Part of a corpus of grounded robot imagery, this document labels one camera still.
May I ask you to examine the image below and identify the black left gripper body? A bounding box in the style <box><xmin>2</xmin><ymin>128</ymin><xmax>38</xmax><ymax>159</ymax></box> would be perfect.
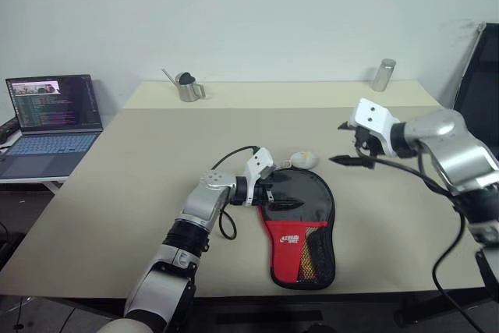
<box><xmin>255</xmin><ymin>172</ymin><xmax>276</xmax><ymax>207</ymax></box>

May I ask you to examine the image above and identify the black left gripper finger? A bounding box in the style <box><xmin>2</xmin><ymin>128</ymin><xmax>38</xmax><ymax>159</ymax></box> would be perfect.
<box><xmin>271</xmin><ymin>171</ymin><xmax>300</xmax><ymax>184</ymax></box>
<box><xmin>268</xmin><ymin>197</ymin><xmax>306</xmax><ymax>211</ymax></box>

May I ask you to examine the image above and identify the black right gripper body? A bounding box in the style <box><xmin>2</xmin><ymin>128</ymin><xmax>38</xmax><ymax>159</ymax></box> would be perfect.
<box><xmin>352</xmin><ymin>126</ymin><xmax>385</xmax><ymax>159</ymax></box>

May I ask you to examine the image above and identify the black red paddle case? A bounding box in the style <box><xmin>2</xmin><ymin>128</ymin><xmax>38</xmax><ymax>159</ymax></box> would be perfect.
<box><xmin>257</xmin><ymin>167</ymin><xmax>337</xmax><ymax>290</ymax></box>

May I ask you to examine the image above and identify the white ping pong ball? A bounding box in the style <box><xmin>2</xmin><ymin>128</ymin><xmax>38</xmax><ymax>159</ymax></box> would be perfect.
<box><xmin>290</xmin><ymin>150</ymin><xmax>320</xmax><ymax>171</ymax></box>

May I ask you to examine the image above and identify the metal cylinder bottle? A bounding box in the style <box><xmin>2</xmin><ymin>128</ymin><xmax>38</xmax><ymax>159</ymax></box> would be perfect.
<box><xmin>370</xmin><ymin>58</ymin><xmax>398</xmax><ymax>93</ymax></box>

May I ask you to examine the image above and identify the stainless steel watering can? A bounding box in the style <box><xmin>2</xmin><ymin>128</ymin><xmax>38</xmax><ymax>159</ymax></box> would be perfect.
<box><xmin>161</xmin><ymin>68</ymin><xmax>207</xmax><ymax>103</ymax></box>

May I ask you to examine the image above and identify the black mesh office chair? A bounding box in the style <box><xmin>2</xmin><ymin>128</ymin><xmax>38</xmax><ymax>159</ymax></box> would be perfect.
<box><xmin>444</xmin><ymin>20</ymin><xmax>499</xmax><ymax>131</ymax></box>

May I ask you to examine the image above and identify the beige rounded shape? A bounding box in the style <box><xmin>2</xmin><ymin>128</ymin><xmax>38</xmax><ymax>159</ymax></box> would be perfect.
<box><xmin>93</xmin><ymin>317</ymin><xmax>165</xmax><ymax>333</ymax></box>

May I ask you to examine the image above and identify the open blue laptop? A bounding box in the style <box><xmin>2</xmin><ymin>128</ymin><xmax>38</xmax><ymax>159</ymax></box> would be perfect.
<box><xmin>0</xmin><ymin>73</ymin><xmax>104</xmax><ymax>180</ymax></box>

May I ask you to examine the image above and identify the white side table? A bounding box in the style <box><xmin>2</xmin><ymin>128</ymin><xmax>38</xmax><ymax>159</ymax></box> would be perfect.
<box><xmin>0</xmin><ymin>174</ymin><xmax>70</xmax><ymax>194</ymax></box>

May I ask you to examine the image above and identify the black box device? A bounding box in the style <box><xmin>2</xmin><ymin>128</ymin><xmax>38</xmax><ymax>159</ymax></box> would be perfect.
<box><xmin>0</xmin><ymin>119</ymin><xmax>19</xmax><ymax>145</ymax></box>

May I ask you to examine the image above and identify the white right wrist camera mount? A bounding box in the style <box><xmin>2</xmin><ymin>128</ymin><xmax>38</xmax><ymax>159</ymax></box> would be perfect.
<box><xmin>348</xmin><ymin>97</ymin><xmax>403</xmax><ymax>157</ymax></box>

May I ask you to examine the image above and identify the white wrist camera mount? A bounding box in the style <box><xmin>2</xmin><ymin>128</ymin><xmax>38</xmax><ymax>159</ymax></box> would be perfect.
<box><xmin>348</xmin><ymin>97</ymin><xmax>403</xmax><ymax>157</ymax></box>
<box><xmin>242</xmin><ymin>147</ymin><xmax>276</xmax><ymax>207</ymax></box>

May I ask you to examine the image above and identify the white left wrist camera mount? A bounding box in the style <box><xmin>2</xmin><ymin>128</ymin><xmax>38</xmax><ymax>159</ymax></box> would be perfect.
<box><xmin>242</xmin><ymin>147</ymin><xmax>276</xmax><ymax>207</ymax></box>

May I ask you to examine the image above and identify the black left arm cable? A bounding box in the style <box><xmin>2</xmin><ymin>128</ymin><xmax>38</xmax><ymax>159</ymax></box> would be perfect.
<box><xmin>212</xmin><ymin>145</ymin><xmax>261</xmax><ymax>241</ymax></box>

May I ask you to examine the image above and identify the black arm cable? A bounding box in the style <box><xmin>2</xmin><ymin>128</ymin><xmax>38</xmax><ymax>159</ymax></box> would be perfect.
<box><xmin>212</xmin><ymin>145</ymin><xmax>261</xmax><ymax>241</ymax></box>
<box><xmin>366</xmin><ymin>149</ymin><xmax>488</xmax><ymax>333</ymax></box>

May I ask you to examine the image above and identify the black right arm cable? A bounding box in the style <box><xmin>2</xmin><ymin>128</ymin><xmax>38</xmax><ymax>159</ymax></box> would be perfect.
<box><xmin>366</xmin><ymin>149</ymin><xmax>488</xmax><ymax>333</ymax></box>

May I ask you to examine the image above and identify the black table frame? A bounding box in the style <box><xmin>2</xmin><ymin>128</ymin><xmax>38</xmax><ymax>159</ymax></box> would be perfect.
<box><xmin>392</xmin><ymin>289</ymin><xmax>490</xmax><ymax>329</ymax></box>

